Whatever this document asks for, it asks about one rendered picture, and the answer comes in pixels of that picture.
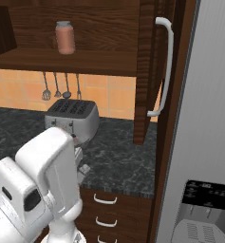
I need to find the hanging metal fork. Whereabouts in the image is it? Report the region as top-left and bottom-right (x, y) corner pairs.
(74, 73), (84, 101)

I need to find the hanging dark ladle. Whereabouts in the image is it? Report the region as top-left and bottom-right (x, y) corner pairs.
(62, 72), (73, 100)

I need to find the hanging small metal turner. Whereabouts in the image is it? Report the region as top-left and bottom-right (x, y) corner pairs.
(52, 71), (63, 99)

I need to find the dark wood cabinet door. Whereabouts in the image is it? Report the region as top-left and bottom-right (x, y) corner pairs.
(132, 0), (178, 146)

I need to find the silver four-slot toaster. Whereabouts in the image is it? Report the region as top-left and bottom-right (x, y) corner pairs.
(44, 98), (102, 148)

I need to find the hanging slotted spatula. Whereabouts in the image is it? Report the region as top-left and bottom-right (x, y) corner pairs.
(41, 71), (52, 102)

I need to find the white drawer handle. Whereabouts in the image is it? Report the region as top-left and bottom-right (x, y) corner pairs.
(95, 215), (119, 229)
(96, 234), (119, 243)
(92, 193), (119, 206)

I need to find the pink yogurt jar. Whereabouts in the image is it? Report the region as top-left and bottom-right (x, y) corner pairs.
(54, 20), (77, 56)

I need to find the white cabinet door handle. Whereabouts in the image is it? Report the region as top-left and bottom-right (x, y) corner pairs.
(146, 16), (176, 118)

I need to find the dark wood drawer front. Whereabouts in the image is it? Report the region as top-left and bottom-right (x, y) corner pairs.
(75, 228), (152, 243)
(75, 207), (154, 234)
(80, 187), (155, 213)

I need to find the grey fridge with dispenser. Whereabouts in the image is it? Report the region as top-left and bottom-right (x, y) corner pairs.
(155, 0), (225, 243)

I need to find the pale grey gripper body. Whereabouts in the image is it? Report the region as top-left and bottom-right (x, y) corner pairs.
(73, 145), (92, 186)

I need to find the dark wood wall cabinet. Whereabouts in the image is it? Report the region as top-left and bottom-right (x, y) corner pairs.
(0, 0), (141, 78)

